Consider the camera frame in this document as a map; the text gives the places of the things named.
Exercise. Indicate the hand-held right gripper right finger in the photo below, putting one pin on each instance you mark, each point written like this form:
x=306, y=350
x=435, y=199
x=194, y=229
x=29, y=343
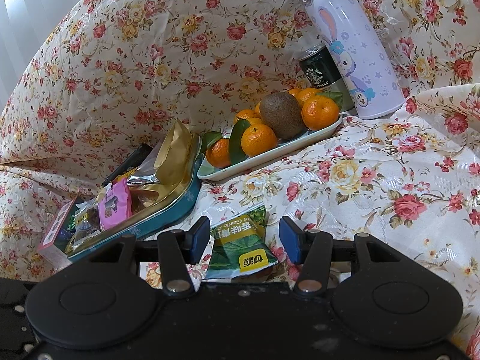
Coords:
x=289, y=238

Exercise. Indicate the pink white snack box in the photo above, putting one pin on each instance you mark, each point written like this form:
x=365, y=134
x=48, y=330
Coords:
x=56, y=232

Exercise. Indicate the brown kiwi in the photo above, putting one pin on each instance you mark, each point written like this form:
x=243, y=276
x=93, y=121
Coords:
x=281, y=114

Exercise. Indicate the pink snack packet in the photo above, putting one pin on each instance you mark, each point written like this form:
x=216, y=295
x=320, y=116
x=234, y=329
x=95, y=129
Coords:
x=114, y=204

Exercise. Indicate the white purple rabbit bottle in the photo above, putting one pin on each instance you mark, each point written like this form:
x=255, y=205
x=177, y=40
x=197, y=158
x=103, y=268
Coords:
x=356, y=45

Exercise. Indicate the dark coffee bottle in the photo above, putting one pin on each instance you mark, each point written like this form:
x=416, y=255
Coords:
x=318, y=71

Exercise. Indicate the plate of oranges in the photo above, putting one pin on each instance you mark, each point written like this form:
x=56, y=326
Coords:
x=258, y=140

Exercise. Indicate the floral cloth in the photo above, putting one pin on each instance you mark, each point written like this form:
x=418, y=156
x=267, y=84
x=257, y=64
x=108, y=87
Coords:
x=131, y=63

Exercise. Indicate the black flat object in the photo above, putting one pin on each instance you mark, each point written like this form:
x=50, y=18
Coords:
x=131, y=157

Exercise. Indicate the white fruit plate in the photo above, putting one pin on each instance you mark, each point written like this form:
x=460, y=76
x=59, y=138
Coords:
x=232, y=170

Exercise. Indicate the clear packet of dark plums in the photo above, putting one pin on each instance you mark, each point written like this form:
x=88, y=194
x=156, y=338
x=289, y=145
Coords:
x=88, y=225

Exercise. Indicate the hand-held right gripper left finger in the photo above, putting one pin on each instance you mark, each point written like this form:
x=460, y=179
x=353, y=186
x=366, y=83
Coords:
x=198, y=238

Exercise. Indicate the dark green leaf-print packet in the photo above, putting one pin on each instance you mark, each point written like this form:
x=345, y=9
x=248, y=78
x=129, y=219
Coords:
x=240, y=247

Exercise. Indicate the pale grey curtain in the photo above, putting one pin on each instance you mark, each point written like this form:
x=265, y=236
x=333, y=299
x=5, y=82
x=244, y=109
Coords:
x=26, y=26

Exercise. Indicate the shallow teal gold tin lid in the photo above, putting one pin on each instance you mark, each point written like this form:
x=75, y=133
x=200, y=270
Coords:
x=161, y=217

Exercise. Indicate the gold foil snack bag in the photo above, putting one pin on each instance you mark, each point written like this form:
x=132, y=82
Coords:
x=172, y=153

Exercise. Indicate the orange snack packet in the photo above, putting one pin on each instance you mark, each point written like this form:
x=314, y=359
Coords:
x=120, y=176

